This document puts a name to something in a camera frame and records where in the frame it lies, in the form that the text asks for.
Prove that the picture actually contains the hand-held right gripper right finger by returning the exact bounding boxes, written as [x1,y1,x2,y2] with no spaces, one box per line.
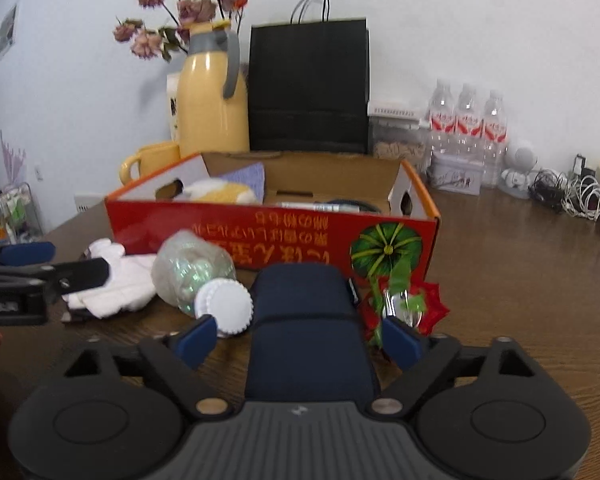
[365,316,538,418]

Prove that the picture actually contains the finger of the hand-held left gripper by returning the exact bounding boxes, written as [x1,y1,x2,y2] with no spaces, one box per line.
[0,256,57,286]
[0,258,112,307]

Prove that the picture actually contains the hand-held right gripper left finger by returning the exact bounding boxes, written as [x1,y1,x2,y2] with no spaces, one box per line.
[62,314,233,420]

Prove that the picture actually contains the silver metal clip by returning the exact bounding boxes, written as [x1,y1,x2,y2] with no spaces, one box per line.
[382,290,423,333]

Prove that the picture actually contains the white cloth glove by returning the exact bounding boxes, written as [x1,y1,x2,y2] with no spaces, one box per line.
[61,252,157,320]

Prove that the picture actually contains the red artificial flower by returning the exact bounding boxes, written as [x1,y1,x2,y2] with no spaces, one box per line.
[350,257,451,361]

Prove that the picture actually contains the clear plastic bottle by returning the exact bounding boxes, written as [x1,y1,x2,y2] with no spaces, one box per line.
[151,230,254,338]

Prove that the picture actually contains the red cardboard box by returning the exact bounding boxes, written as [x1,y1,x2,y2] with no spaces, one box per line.
[105,151,440,291]

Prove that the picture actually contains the black zip case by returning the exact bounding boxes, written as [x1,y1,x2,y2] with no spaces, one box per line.
[244,263,381,403]

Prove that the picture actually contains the yellow plush toy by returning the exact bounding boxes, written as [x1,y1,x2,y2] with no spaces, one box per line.
[175,180,257,204]

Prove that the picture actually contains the purple fabric pouch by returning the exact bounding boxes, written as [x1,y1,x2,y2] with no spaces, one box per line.
[215,162,266,204]

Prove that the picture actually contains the yellow mug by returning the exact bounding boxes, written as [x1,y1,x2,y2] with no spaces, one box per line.
[119,142,182,186]

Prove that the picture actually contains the grey printed tin box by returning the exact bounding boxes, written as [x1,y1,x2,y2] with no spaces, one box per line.
[426,152,482,197]

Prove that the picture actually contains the white milk carton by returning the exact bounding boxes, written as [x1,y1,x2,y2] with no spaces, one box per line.
[166,72,183,142]

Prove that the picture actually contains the clear jar of seeds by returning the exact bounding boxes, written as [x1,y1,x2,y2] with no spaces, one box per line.
[370,115,428,173]

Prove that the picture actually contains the yellow thermos jug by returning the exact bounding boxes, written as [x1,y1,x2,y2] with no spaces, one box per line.
[176,20,251,158]

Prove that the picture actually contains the white robot toy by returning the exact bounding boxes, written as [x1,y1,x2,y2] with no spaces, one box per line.
[497,146,538,200]

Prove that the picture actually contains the small white flat box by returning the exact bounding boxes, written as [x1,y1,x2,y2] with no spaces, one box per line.
[367,101,421,121]

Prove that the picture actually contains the black paper bag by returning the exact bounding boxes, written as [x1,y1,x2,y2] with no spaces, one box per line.
[247,0,371,155]

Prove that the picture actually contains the dried rose bouquet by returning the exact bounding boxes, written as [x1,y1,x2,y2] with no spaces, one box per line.
[112,0,249,61]

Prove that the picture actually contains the metal wire shelf cart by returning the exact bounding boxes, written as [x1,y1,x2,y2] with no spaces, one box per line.
[0,182,43,248]

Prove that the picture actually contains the white wall panel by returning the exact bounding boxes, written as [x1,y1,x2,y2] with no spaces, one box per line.
[74,192,106,216]

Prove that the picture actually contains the purple flower wall sticker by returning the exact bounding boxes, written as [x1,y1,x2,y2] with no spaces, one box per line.
[0,130,28,186]

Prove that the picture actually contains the tangled black cable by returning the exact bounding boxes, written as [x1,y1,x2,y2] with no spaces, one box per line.
[527,169,568,206]

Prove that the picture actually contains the tangled white cable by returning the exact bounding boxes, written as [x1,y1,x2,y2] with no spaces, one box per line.
[562,175,600,220]

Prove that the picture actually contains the wall poster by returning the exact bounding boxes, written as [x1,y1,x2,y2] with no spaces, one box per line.
[0,4,20,57]

